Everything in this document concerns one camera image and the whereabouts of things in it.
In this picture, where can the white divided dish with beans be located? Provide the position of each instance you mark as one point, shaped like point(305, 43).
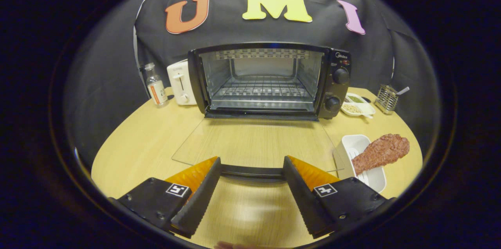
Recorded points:
point(362, 108)

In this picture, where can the black toaster oven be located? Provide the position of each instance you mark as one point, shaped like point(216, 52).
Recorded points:
point(336, 92)

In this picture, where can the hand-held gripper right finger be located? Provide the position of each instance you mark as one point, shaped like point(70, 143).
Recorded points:
point(303, 198)

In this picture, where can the white bread toaster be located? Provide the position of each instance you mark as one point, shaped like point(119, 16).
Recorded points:
point(180, 84)

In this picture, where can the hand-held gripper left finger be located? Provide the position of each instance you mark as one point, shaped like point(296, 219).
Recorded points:
point(200, 198)

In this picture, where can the white rectangular dish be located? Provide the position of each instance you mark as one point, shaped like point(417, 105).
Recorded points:
point(350, 145)

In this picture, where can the brown chicken drumstick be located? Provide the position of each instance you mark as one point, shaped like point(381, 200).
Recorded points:
point(381, 151)

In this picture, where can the clear glass bottle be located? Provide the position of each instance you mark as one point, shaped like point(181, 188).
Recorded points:
point(156, 90)

